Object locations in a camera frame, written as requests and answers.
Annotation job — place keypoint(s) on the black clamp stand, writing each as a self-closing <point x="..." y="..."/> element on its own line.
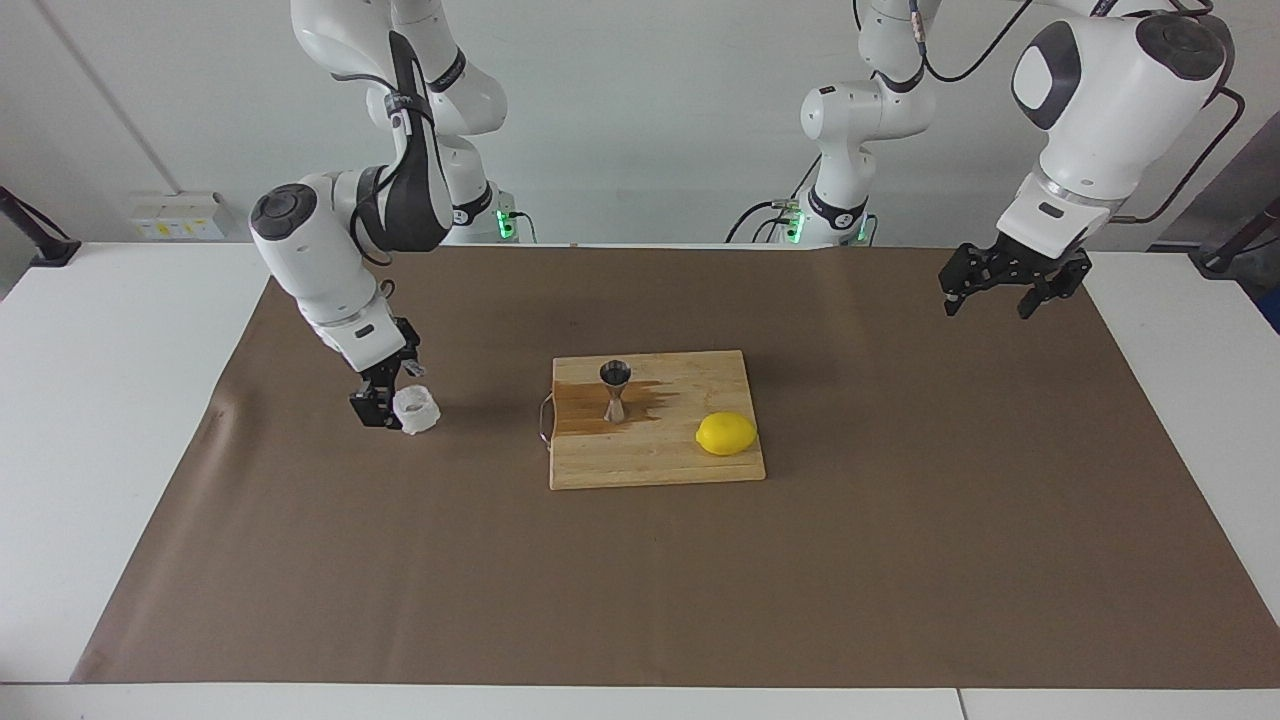
<point x="1225" y="255"/>
<point x="45" y="248"/>

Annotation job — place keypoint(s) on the blue object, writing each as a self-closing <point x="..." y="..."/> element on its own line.
<point x="1273" y="310"/>

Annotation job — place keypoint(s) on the white wall outlet strip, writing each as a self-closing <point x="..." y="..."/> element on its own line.
<point x="175" y="215"/>

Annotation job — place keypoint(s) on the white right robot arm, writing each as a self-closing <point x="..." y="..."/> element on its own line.
<point x="320" y="270"/>

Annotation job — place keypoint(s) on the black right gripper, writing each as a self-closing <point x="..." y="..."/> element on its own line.
<point x="392" y="360"/>

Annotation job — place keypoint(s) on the dark grey panel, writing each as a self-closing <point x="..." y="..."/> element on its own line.
<point x="1235" y="190"/>

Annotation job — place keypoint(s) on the clear plastic cup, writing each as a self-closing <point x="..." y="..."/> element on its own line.
<point x="420" y="412"/>

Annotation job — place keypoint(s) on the yellow lemon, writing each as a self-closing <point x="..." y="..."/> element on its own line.
<point x="726" y="434"/>

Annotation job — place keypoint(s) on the wooden cutting board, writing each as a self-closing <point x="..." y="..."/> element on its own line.
<point x="620" y="460"/>

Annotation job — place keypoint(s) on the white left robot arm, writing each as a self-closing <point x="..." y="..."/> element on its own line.
<point x="1110" y="110"/>

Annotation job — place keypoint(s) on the brown paper table mat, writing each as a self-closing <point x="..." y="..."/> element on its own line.
<point x="400" y="560"/>

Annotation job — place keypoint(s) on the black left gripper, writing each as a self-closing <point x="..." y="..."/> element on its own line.
<point x="1035" y="260"/>

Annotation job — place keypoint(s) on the steel cocktail jigger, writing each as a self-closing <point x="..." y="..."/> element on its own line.
<point x="615" y="400"/>

